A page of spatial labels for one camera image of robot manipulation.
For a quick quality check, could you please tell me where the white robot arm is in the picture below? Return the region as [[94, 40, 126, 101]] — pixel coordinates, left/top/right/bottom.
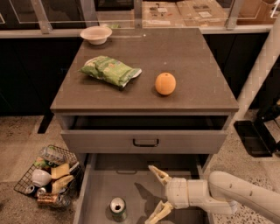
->
[[145, 17, 280, 224]]

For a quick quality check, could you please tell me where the grey top drawer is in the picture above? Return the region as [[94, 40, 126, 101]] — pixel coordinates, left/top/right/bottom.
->
[[61, 128, 227, 154]]

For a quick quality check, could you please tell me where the green soda can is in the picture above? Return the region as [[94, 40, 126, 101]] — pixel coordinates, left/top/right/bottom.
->
[[109, 197, 127, 222]]

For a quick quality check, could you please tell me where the clear plastic bottle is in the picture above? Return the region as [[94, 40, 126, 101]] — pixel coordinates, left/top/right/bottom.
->
[[39, 147, 66, 165]]

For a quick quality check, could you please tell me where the black drawer handle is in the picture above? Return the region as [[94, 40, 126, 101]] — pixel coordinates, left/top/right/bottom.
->
[[132, 139, 159, 147]]

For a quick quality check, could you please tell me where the cardboard box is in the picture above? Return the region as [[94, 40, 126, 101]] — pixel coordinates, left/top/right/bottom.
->
[[142, 2, 186, 28], [176, 0, 228, 27]]

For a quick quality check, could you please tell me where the silver can in basket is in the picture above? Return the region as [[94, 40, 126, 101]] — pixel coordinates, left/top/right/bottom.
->
[[24, 185, 36, 195]]

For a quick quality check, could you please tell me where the black wire basket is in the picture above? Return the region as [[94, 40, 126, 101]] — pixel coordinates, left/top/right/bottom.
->
[[14, 145, 83, 207]]

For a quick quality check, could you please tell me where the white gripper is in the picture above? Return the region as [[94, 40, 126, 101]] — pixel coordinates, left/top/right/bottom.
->
[[144, 165, 189, 224]]

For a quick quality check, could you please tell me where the brown can in basket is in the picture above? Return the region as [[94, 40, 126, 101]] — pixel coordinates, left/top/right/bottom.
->
[[37, 193, 58, 206]]

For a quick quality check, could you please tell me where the cardboard box left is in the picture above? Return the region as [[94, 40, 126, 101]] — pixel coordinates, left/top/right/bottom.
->
[[142, 2, 186, 28]]

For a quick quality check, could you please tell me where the orange fruit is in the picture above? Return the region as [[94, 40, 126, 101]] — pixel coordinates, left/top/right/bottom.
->
[[155, 73, 176, 95]]

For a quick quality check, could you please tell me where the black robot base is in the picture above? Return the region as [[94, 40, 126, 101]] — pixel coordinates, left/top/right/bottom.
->
[[234, 102, 280, 158]]

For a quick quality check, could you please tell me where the white ceramic bowl in basket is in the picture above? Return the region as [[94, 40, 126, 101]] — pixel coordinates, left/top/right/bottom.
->
[[31, 169, 52, 187]]

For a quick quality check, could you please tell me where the cardboard box right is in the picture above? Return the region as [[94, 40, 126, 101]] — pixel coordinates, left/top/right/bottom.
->
[[176, 0, 228, 27]]

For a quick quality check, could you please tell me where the grey drawer cabinet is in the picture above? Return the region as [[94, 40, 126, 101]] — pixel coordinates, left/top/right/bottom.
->
[[50, 27, 240, 173]]

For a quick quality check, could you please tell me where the yellow sponge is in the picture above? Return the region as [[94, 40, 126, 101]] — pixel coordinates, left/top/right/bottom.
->
[[51, 164, 70, 179], [52, 175, 74, 194]]

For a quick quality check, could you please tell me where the white paper bowl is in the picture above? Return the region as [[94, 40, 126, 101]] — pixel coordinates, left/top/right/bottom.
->
[[80, 26, 112, 45]]

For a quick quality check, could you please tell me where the grey drawer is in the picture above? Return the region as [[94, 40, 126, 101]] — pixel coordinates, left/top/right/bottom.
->
[[73, 154, 200, 224], [61, 128, 227, 154]]

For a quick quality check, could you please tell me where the grey middle drawer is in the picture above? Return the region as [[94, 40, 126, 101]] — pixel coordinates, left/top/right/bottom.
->
[[73, 154, 200, 224]]

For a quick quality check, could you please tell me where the yellow sponge lower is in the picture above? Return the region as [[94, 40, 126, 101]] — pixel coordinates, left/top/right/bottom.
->
[[52, 175, 74, 194]]

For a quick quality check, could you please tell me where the green chip bag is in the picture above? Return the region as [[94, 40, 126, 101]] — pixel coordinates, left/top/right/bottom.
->
[[80, 56, 142, 88]]

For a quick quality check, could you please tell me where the yellow sponge upper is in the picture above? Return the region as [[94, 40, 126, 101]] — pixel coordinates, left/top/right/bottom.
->
[[51, 164, 70, 179]]

